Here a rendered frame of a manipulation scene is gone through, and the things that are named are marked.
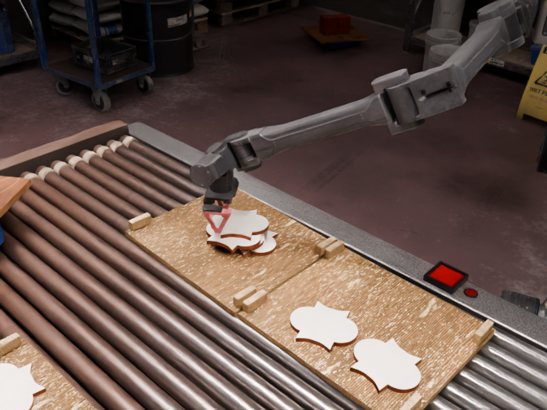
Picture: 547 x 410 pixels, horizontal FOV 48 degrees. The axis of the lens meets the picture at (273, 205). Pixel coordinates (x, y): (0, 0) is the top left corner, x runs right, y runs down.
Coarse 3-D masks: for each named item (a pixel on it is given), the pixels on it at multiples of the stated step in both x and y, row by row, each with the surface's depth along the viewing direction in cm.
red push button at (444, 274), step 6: (438, 270) 145; (444, 270) 145; (450, 270) 145; (432, 276) 143; (438, 276) 143; (444, 276) 143; (450, 276) 143; (456, 276) 143; (462, 276) 143; (444, 282) 141; (450, 282) 141; (456, 282) 141
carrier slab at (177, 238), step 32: (160, 224) 157; (192, 224) 157; (288, 224) 158; (160, 256) 145; (192, 256) 146; (224, 256) 146; (256, 256) 146; (288, 256) 147; (320, 256) 147; (224, 288) 136; (256, 288) 136
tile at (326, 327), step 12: (300, 312) 128; (312, 312) 128; (324, 312) 129; (336, 312) 129; (348, 312) 129; (300, 324) 126; (312, 324) 126; (324, 324) 126; (336, 324) 126; (348, 324) 126; (300, 336) 123; (312, 336) 123; (324, 336) 123; (336, 336) 123; (348, 336) 123; (324, 348) 121
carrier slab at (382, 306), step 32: (352, 256) 147; (288, 288) 137; (320, 288) 137; (352, 288) 137; (384, 288) 138; (416, 288) 138; (256, 320) 128; (288, 320) 128; (352, 320) 129; (384, 320) 129; (416, 320) 129; (448, 320) 129; (288, 352) 122; (320, 352) 121; (352, 352) 121; (416, 352) 121; (448, 352) 121; (352, 384) 114
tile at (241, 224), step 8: (232, 208) 155; (216, 216) 152; (232, 216) 152; (240, 216) 152; (248, 216) 152; (256, 216) 152; (216, 224) 149; (232, 224) 149; (240, 224) 149; (248, 224) 149; (256, 224) 150; (264, 224) 150; (224, 232) 146; (232, 232) 146; (240, 232) 146; (248, 232) 147; (256, 232) 147; (264, 232) 148
